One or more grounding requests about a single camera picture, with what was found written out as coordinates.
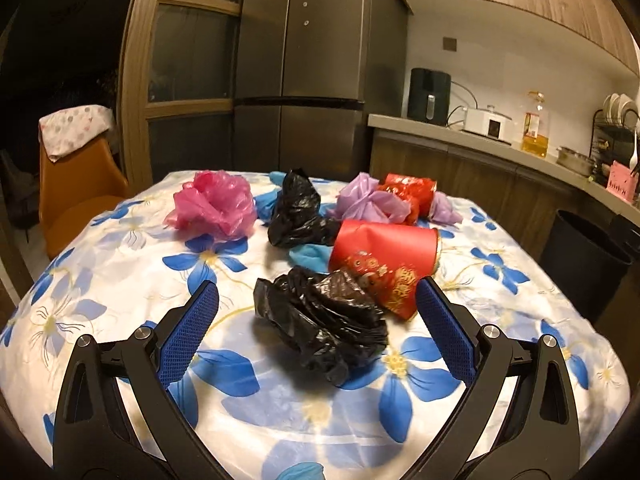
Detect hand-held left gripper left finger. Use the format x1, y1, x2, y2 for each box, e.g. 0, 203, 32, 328
52, 280, 231, 480

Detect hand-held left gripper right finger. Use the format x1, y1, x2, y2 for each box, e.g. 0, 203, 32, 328
415, 277, 581, 480

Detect red paper bucket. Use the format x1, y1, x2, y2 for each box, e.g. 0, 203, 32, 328
328, 219, 443, 321

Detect black plastic bag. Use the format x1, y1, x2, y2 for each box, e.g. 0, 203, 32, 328
253, 266, 390, 388
267, 168, 342, 248

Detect black trash bin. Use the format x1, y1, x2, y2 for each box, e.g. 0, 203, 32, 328
540, 209, 633, 321

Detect purple plastic bag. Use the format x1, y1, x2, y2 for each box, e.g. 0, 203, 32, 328
429, 191, 465, 226
327, 172, 411, 225

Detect white blue floral tablecloth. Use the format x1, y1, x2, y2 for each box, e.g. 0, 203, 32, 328
0, 170, 631, 480

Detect pink plastic bag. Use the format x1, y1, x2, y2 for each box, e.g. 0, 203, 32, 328
165, 170, 257, 240

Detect blue plastic bag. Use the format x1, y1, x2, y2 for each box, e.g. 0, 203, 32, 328
255, 171, 341, 273

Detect red plastic bag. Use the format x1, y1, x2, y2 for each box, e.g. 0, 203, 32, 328
377, 173, 438, 226

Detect kitchen counter wooden base cabinets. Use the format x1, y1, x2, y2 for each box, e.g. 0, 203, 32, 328
367, 113, 640, 281

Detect orange chair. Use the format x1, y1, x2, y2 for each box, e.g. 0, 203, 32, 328
39, 135, 132, 256

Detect white electric cooker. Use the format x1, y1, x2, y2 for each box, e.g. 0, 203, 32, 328
464, 105, 512, 141

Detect steel bowl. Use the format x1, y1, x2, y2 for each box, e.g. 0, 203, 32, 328
556, 146, 597, 177

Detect cooking oil bottle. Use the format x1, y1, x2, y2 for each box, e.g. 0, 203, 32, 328
521, 91, 550, 155

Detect pink utensil box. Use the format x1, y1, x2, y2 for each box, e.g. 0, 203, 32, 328
607, 161, 640, 203

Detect dotted white cloth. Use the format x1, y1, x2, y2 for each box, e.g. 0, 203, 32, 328
39, 105, 115, 163

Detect black air fryer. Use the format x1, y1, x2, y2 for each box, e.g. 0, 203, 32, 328
407, 67, 452, 126

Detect black dish rack with plates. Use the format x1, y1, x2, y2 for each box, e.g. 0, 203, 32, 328
590, 92, 640, 181

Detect wooden glass door cabinet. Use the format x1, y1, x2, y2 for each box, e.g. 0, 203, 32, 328
117, 0, 248, 191

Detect dark steel refrigerator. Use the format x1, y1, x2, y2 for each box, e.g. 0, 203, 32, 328
232, 0, 408, 181

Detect black power cable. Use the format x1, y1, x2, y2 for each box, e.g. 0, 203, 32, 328
447, 85, 482, 126

